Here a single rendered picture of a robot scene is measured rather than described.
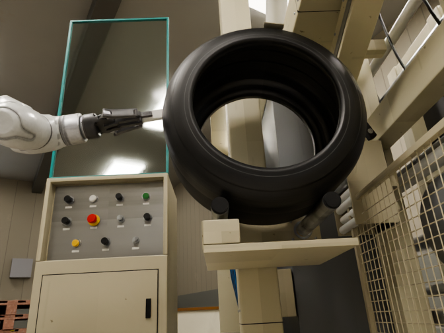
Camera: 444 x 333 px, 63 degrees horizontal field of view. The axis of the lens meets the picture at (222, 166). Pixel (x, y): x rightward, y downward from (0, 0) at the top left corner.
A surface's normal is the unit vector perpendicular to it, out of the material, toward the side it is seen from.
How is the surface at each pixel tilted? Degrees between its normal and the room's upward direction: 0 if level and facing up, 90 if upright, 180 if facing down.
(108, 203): 90
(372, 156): 90
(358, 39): 162
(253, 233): 90
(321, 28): 180
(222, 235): 90
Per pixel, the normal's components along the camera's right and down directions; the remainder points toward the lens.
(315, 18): 0.05, 0.92
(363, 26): 0.05, 0.76
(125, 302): 0.01, -0.38
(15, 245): 0.51, -0.35
